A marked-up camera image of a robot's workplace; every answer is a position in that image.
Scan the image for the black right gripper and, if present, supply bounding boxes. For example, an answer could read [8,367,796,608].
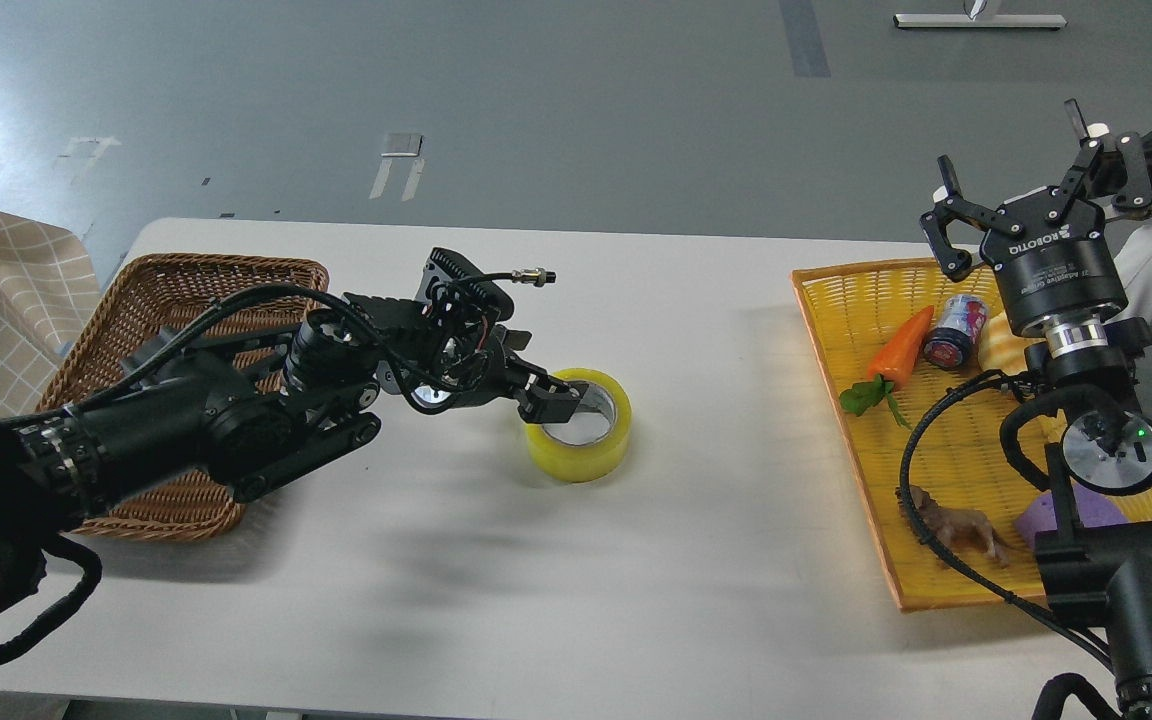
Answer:
[920,98,1152,338]

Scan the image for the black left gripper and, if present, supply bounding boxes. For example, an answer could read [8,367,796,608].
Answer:
[406,331,588,425]

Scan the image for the yellow tape roll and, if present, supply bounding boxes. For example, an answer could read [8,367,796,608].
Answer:
[524,366,634,483]

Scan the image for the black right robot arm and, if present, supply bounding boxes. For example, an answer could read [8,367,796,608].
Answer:
[897,100,1152,719]

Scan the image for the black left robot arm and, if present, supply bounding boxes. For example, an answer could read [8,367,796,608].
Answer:
[0,247,591,665]

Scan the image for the small drink can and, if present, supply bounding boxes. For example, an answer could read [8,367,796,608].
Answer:
[922,293,990,370]

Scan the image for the yellow plastic basket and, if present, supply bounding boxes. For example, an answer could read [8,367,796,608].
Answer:
[791,257,1152,613]

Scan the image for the orange toy carrot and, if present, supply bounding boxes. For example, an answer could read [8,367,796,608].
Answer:
[838,305,934,430]

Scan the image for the purple foam block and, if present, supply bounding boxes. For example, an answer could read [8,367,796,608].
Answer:
[1011,483,1129,550]

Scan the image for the brown toy lion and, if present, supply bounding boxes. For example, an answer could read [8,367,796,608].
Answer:
[900,486,1011,568]

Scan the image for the brown wicker basket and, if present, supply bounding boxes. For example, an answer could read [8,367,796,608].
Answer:
[36,252,329,541]

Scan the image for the beige checkered cloth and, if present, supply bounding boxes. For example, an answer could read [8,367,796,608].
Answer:
[0,211,101,416]

